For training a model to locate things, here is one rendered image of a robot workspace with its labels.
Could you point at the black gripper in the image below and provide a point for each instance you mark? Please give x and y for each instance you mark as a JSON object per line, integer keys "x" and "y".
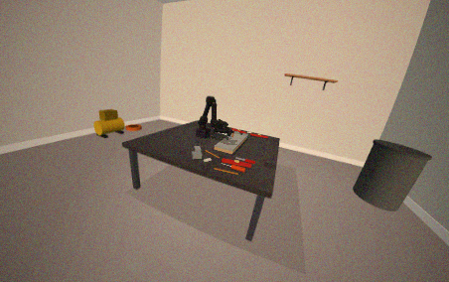
{"x": 227, "y": 131}

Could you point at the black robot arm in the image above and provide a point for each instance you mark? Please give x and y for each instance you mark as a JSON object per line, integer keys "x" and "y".
{"x": 218, "y": 124}

